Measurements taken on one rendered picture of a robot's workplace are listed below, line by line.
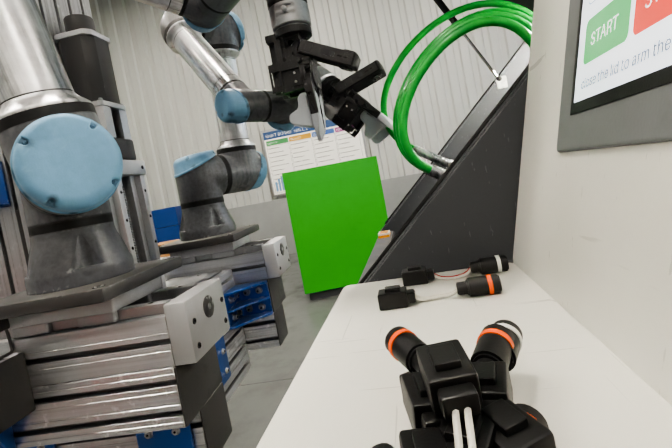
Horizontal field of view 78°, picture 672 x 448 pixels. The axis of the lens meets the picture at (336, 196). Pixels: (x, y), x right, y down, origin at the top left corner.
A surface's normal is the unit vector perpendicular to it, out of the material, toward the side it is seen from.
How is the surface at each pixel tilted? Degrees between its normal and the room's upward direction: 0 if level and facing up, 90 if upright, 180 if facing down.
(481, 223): 90
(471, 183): 90
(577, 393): 0
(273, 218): 90
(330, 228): 90
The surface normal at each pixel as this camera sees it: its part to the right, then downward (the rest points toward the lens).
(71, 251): 0.30, -0.34
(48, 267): -0.03, -0.27
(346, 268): 0.04, 0.03
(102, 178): 0.62, 0.04
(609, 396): -0.18, -0.98
